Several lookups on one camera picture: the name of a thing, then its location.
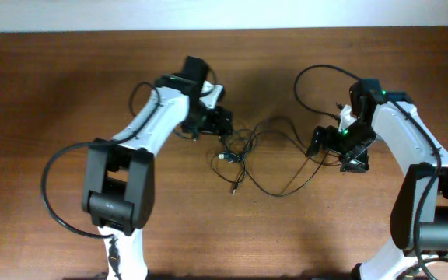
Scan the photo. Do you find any thick black USB cable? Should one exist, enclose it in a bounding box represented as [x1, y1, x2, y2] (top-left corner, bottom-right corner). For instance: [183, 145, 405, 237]
[210, 116, 318, 195]

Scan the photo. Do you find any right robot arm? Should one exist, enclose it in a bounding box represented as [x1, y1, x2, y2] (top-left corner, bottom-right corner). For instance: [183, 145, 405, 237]
[306, 79, 448, 279]

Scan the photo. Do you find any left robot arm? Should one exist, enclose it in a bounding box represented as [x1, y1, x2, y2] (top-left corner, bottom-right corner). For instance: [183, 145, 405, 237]
[82, 56, 233, 279]

